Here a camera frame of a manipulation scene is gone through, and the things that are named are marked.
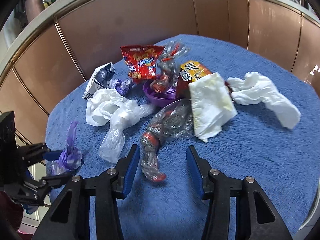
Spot red snack bag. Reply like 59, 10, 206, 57
120, 45, 164, 84

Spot copper pot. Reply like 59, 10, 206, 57
24, 0, 44, 23

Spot clear plastic bag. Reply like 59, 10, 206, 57
98, 100, 156, 164

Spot white milk carton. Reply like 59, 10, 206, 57
82, 62, 116, 100

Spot brown kitchen cabinets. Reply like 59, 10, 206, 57
1, 0, 319, 145

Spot white plastic bag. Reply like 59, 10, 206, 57
85, 88, 138, 127

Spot white tissue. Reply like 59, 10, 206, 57
227, 72, 301, 129

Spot small purple white wrapper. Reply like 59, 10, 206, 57
108, 79, 134, 96

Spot white folded paper towel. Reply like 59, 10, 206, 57
189, 72, 238, 142

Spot blue fluffy table cloth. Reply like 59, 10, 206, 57
44, 34, 320, 240

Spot purple plastic bag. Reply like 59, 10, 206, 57
52, 121, 82, 176

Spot crumpled clear red wrapper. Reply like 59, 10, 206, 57
140, 99, 193, 183

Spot brown yellow snack bag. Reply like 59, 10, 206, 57
176, 60, 212, 99

